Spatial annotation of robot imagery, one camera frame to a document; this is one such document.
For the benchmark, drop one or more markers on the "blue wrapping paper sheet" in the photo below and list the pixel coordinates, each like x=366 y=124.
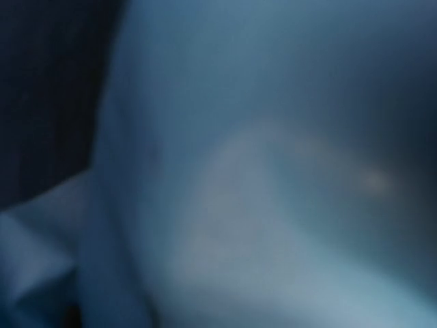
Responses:
x=218 y=163

